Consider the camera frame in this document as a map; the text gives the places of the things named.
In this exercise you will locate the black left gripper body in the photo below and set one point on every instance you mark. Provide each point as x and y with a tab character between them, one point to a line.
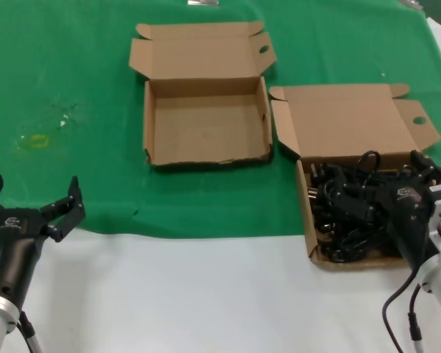
18	235

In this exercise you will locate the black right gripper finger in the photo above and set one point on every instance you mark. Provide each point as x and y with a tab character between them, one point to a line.
353	200
431	173

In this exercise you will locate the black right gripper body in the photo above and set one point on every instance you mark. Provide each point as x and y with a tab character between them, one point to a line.
408	217

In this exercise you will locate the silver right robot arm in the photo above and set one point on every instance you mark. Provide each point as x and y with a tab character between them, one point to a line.
439	279

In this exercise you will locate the cardboard box with torn rim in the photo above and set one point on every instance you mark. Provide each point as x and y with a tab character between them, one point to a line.
202	48

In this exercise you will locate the white scrap bits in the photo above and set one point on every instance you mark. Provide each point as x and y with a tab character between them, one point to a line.
62	123

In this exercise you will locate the green table cloth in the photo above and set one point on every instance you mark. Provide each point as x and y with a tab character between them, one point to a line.
77	55

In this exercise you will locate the grey metal object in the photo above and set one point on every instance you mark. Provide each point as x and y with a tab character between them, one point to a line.
413	3

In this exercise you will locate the silver metal object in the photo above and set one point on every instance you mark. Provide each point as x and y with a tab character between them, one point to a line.
203	2

